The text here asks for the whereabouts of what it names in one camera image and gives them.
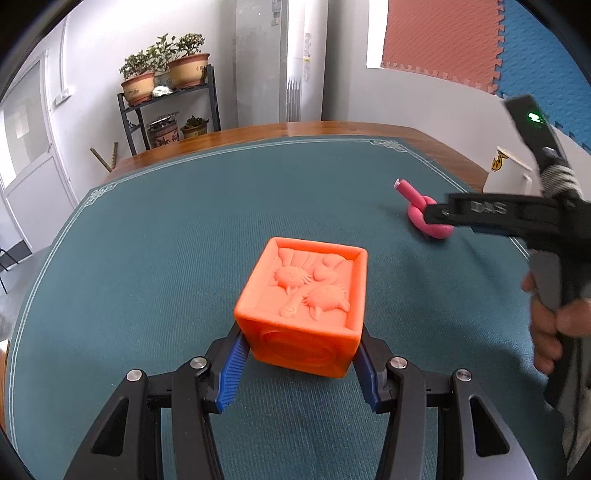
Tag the pink knotted foam tube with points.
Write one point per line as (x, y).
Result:
(418, 217)

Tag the wooden stick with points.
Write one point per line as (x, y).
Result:
(113, 154)
(99, 159)

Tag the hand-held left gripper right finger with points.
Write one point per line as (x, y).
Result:
(367, 378)

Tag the wall socket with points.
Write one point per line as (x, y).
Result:
(62, 95)

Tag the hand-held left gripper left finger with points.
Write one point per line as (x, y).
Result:
(231, 374)

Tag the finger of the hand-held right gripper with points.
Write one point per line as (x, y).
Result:
(485, 212)

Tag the red foam mat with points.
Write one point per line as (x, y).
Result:
(438, 37)

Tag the white standing air conditioner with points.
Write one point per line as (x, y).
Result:
(281, 69)

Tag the dark patterned pot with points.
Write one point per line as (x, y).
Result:
(162, 134)

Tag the black chair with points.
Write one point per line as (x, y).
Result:
(16, 258)

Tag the white stone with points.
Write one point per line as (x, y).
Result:
(161, 91)

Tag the small potted plant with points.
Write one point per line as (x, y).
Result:
(194, 129)

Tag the potted plant in wide pot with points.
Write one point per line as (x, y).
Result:
(188, 69)

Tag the person's right hand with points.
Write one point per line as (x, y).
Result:
(542, 332)

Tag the black plant shelf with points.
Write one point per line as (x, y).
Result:
(213, 101)

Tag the white door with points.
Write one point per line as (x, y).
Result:
(27, 184)

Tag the orange embossed toy cube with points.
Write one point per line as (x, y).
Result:
(300, 323)

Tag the blue foam mat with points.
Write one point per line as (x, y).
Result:
(540, 55)

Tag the potted plant in tan pot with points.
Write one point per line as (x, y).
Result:
(138, 87)

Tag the white cup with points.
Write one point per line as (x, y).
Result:
(505, 173)

